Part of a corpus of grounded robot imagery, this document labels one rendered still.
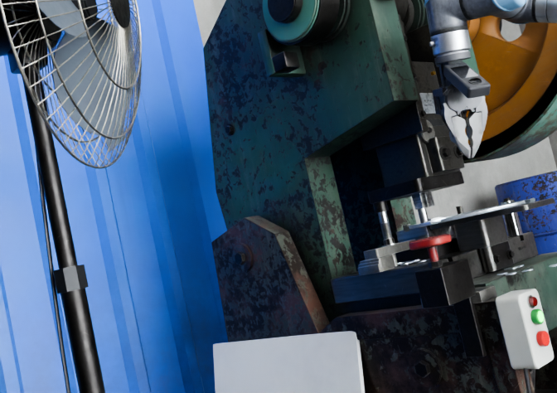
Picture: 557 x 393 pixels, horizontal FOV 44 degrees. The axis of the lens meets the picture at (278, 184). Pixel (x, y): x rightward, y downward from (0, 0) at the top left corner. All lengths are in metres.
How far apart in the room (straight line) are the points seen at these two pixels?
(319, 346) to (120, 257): 0.97
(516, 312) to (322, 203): 0.60
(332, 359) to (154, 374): 0.99
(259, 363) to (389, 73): 0.79
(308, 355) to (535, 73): 0.93
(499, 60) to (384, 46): 0.55
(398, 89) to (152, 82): 1.35
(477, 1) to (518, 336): 0.63
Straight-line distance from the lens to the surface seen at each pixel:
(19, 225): 2.30
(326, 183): 1.73
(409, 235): 1.67
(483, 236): 1.59
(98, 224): 2.41
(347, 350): 1.59
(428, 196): 1.71
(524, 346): 1.34
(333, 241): 1.71
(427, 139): 1.63
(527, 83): 1.94
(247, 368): 1.83
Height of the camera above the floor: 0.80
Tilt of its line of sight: 5 degrees up
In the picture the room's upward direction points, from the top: 13 degrees counter-clockwise
